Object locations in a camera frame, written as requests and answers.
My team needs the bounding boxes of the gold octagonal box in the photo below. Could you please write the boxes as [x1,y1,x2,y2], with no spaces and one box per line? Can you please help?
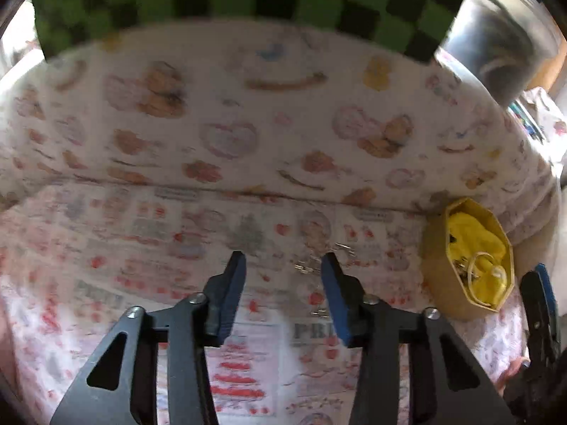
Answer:
[420,197,515,322]

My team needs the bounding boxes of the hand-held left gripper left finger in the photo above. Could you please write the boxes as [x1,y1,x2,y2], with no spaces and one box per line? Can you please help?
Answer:
[49,251,246,425]

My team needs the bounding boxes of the printed tablecloth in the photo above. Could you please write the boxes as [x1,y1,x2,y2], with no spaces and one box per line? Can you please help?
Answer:
[0,181,528,425]

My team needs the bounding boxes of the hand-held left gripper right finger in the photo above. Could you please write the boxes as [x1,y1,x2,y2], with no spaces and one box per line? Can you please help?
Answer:
[321,252,517,425]

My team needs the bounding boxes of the cartoon print pillow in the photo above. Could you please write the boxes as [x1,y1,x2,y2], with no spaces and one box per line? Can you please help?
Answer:
[0,22,567,253]

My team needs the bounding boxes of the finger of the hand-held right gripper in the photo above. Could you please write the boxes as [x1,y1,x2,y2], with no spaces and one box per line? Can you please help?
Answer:
[519,263,561,364]

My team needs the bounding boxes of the green black checkered cloth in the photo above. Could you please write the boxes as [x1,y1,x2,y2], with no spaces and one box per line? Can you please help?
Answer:
[33,0,481,63]

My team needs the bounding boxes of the silver chain piece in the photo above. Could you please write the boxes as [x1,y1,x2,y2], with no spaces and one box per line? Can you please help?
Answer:
[292,257,322,275]

